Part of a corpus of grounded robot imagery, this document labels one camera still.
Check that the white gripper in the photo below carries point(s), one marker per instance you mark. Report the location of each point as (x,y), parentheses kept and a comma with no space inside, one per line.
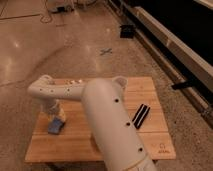
(53,109)

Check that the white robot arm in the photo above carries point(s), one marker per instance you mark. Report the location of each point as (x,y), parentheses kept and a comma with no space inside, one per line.
(102,99)

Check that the wooden board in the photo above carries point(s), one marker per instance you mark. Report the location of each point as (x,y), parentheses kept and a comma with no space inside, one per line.
(76,142)

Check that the black striped object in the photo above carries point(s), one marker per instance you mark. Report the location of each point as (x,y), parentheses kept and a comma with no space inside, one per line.
(140,115)

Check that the white equipment base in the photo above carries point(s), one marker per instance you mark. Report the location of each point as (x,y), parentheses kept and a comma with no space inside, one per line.
(55,6)

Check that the black box on floor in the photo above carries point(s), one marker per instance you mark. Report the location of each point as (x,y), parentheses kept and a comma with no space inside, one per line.
(127,31)

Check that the black bracket on rail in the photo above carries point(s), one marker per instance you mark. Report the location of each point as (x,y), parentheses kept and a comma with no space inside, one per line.
(182,85)

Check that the long metal rail beam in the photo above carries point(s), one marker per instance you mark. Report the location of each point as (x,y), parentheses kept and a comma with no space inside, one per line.
(175,57)

